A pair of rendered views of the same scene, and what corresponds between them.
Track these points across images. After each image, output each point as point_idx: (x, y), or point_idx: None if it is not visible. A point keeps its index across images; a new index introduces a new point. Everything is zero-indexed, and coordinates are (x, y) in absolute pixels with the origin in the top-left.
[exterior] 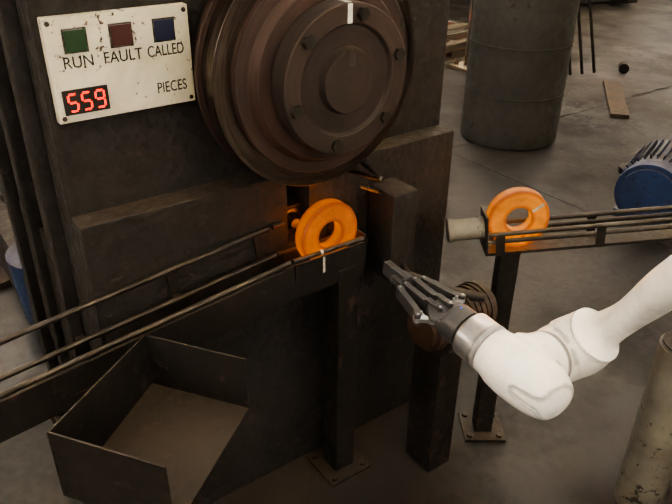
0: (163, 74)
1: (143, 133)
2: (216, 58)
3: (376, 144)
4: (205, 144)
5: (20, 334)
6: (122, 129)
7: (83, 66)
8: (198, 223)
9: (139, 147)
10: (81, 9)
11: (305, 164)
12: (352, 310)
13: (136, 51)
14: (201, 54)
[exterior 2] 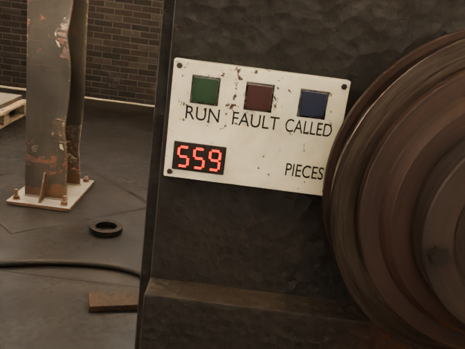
0: (297, 155)
1: (257, 215)
2: (349, 148)
3: None
4: (329, 253)
5: None
6: (234, 203)
7: (206, 120)
8: (284, 343)
9: (248, 228)
10: (226, 60)
11: (443, 330)
12: None
13: (272, 120)
14: (341, 142)
